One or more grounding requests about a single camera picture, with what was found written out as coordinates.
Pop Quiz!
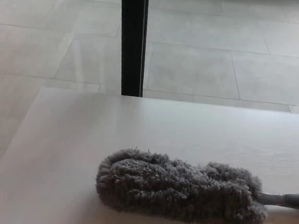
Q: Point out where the grey fluffy microfibre duster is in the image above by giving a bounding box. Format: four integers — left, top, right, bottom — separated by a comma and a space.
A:
92, 143, 299, 224

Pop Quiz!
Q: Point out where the black vertical window frame post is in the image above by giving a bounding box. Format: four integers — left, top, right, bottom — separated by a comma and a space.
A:
112, 0, 152, 98

